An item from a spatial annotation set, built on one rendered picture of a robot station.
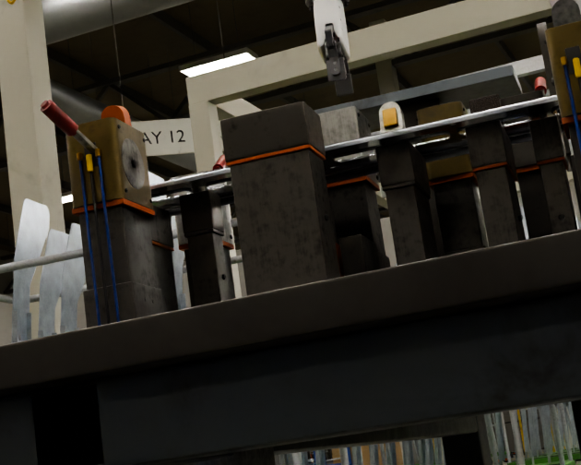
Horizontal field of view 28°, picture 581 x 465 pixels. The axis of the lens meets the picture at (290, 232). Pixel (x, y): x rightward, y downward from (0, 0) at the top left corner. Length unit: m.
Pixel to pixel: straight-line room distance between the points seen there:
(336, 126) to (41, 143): 7.79
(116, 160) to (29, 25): 8.36
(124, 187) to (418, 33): 6.62
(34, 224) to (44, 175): 2.85
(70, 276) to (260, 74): 2.73
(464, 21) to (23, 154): 3.73
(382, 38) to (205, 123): 1.44
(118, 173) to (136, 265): 0.13
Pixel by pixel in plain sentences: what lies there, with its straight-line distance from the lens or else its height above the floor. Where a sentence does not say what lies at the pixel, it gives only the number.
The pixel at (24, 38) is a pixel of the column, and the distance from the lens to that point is 9.85.
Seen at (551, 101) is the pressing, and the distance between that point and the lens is 1.60.
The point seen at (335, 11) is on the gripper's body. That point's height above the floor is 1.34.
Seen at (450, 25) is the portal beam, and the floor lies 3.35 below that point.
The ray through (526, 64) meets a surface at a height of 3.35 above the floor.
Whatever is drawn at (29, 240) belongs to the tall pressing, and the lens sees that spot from 6.62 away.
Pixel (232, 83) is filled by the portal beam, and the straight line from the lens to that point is 8.53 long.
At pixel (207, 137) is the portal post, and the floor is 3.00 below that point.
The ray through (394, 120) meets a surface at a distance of 1.85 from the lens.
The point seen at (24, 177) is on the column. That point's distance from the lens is 9.54.
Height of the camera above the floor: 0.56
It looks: 12 degrees up
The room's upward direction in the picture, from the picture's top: 8 degrees counter-clockwise
